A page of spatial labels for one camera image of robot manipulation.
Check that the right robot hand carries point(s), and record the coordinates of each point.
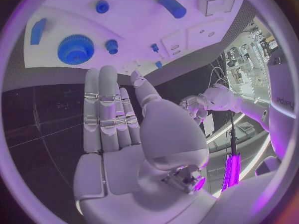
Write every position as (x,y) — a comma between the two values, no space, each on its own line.
(121,171)

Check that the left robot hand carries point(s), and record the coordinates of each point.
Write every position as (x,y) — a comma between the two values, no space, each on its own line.
(195,108)

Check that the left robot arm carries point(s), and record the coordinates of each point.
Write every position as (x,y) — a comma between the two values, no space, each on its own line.
(233,102)

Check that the white task board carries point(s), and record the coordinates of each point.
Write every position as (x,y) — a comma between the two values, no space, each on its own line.
(130,22)

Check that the black lamp stand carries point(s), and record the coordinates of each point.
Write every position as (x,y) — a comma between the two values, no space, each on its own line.
(233,132)

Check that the small blue plug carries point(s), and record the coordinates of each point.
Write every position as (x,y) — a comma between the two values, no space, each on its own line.
(158,64)

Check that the glowing light bar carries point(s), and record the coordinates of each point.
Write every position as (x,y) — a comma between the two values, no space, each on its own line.
(231,169)

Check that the small blue peg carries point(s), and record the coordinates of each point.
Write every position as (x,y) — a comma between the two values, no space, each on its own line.
(154,47)

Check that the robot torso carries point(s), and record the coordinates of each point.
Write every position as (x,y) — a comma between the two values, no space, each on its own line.
(280,106)

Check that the small blue gear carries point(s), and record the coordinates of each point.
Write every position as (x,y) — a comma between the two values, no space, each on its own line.
(112,46)

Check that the long blue cylinder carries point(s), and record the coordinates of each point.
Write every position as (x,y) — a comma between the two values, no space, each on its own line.
(172,5)

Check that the large blue gear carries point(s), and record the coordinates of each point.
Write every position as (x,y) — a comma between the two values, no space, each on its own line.
(75,49)

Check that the blue round plug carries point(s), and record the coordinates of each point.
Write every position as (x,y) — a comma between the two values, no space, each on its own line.
(102,6)

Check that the blue block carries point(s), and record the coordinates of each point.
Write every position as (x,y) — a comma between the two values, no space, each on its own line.
(37,31)

